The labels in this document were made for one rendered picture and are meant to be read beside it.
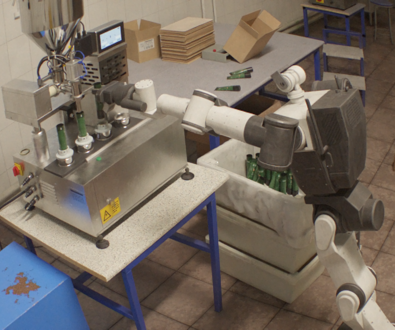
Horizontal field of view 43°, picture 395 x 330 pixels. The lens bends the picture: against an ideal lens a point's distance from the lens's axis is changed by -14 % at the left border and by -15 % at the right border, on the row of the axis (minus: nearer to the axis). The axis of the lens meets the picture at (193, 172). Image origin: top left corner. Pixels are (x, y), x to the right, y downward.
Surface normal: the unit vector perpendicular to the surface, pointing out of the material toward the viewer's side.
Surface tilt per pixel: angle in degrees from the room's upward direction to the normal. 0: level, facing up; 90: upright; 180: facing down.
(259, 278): 96
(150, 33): 107
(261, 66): 0
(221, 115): 51
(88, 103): 90
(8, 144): 90
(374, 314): 41
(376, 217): 71
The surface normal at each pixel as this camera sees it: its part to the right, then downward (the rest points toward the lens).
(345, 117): 0.74, -0.05
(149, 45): 0.56, 0.39
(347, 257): 0.57, -0.29
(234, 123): -0.56, -0.20
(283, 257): -0.68, 0.51
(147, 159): 0.81, 0.25
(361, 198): 0.26, -0.65
